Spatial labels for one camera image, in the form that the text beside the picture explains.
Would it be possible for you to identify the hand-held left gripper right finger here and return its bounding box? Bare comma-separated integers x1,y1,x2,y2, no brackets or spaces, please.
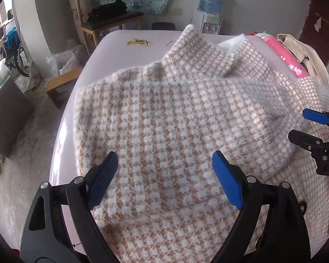
208,150,311,263

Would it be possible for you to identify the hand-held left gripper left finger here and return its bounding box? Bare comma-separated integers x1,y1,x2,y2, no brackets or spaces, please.
20,151,120,263

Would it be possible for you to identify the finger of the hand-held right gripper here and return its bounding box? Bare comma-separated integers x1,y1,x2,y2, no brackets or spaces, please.
288,130,328,159
302,108,329,125

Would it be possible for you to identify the beige white checked blanket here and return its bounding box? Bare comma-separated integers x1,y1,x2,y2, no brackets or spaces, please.
74,24,329,263

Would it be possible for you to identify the beige jacket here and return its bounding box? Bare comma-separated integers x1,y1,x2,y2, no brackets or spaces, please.
276,33,329,86

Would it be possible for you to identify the pink floral blanket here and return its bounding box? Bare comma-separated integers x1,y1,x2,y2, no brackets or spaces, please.
262,34,310,80

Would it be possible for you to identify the dark red door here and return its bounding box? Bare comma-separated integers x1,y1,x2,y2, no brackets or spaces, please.
299,0,329,67

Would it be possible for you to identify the small wooden stool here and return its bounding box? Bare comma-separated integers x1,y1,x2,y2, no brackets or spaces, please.
46,66,84,108

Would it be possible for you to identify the dark grey board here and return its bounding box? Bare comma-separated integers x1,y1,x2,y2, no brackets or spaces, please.
0,81,35,158

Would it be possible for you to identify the clear plastic bag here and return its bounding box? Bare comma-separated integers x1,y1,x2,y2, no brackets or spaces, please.
46,50,80,76

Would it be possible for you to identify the white water dispenser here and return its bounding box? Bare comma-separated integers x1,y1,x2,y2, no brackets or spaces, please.
191,11,223,36

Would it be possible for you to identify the wheelchair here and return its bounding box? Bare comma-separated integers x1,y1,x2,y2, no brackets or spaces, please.
4,27,31,78

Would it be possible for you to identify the wooden chair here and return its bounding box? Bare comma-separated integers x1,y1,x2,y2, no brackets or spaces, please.
71,0,145,57

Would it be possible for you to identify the black bag on chair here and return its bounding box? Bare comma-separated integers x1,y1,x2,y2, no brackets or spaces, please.
87,0,128,23

